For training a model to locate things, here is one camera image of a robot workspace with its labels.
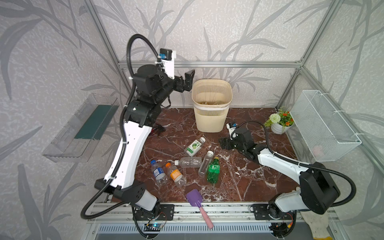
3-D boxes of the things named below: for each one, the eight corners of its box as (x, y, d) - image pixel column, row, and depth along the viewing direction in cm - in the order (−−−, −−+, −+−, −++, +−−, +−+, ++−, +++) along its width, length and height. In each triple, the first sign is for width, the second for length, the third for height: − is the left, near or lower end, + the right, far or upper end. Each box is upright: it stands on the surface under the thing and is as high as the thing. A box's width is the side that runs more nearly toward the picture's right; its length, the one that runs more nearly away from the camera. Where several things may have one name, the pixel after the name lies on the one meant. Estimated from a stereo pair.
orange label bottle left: (180, 190, 82) (179, 187, 78) (164, 169, 90) (163, 166, 86) (188, 183, 85) (187, 180, 81) (172, 164, 92) (170, 160, 88)
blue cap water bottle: (159, 187, 84) (157, 184, 79) (151, 165, 92) (149, 161, 87) (169, 182, 85) (167, 178, 81) (160, 161, 94) (158, 157, 89)
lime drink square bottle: (184, 152, 98) (184, 149, 94) (201, 138, 105) (201, 135, 101) (190, 158, 95) (190, 154, 92) (207, 143, 102) (207, 140, 99)
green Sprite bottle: (207, 183, 85) (207, 180, 81) (206, 159, 95) (207, 155, 91) (220, 183, 85) (221, 180, 81) (218, 159, 95) (219, 155, 91)
